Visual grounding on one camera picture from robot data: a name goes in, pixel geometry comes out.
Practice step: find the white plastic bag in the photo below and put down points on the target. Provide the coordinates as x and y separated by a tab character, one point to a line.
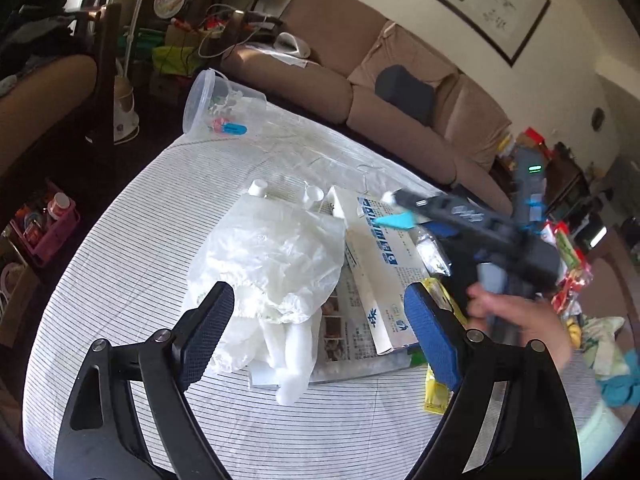
282	262

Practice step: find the white blue flat box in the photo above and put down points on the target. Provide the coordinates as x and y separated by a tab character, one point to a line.
384	262

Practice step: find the grey sleeve forearm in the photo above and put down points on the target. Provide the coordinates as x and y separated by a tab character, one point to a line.
598	428

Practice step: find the pink storage basket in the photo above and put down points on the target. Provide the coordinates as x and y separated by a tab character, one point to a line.
45	222

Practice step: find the clear plastic cup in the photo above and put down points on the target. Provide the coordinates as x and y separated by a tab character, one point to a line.
217	106

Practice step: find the yellow sachet strip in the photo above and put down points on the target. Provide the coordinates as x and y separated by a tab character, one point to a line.
443	369

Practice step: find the dark lumbar cushion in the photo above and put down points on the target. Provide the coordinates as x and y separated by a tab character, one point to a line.
415	98

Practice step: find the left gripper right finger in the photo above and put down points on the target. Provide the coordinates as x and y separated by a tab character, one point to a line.
535	436

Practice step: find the printed brochure sheet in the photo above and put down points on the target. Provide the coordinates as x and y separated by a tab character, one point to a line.
346	348

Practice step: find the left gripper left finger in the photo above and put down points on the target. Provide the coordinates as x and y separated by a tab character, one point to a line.
100	435

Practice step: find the person right hand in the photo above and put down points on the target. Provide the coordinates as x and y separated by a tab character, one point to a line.
535	319

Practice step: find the brown sofa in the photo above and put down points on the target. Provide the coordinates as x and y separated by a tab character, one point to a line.
457	149

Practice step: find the brown square pillow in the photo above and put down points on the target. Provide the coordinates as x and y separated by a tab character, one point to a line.
397	46

